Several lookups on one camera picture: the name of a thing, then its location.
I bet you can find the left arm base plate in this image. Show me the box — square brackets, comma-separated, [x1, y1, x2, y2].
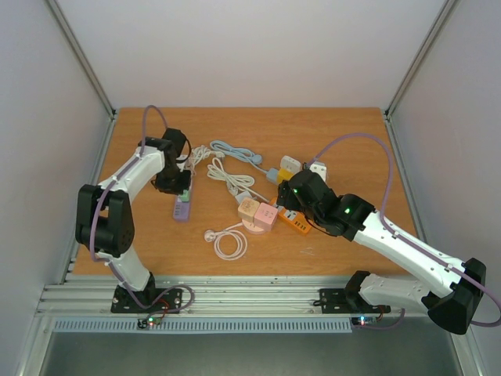
[110, 286, 183, 314]

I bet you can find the green small adapter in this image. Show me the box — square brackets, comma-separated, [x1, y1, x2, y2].
[178, 187, 193, 202]

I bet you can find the purple power strip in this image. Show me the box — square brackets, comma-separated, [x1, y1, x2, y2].
[173, 192, 193, 222]

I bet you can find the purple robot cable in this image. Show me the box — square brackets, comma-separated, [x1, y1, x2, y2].
[307, 132, 501, 332]
[89, 104, 195, 314]

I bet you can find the beige cube socket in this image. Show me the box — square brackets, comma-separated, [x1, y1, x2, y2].
[237, 197, 260, 222]

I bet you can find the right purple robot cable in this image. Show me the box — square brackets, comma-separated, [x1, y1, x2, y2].
[307, 132, 501, 332]

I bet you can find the pink cube socket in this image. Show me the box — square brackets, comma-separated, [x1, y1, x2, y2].
[253, 203, 278, 231]

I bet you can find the pink round socket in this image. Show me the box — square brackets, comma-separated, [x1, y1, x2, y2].
[241, 220, 269, 235]

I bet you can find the white power cable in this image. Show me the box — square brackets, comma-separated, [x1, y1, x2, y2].
[206, 156, 271, 203]

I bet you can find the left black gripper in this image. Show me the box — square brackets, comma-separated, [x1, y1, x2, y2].
[156, 166, 193, 195]

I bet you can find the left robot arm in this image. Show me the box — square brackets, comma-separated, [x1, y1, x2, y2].
[75, 128, 191, 312]

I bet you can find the grey white plug adapter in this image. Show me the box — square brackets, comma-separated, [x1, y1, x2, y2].
[235, 190, 253, 205]

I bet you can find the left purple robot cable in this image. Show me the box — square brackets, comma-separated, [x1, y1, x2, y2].
[89, 104, 195, 314]

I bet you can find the yellow cube socket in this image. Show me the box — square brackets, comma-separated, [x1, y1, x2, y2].
[276, 168, 294, 185]

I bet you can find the orange power strip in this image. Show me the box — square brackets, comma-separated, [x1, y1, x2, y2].
[270, 197, 312, 235]

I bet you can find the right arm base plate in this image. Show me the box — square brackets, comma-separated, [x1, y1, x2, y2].
[313, 288, 391, 314]

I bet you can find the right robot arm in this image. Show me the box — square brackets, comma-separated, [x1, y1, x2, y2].
[277, 170, 486, 334]

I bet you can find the white purple strip cable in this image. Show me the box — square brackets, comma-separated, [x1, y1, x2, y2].
[186, 144, 212, 173]

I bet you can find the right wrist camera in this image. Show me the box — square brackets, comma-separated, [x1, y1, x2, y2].
[308, 161, 328, 182]

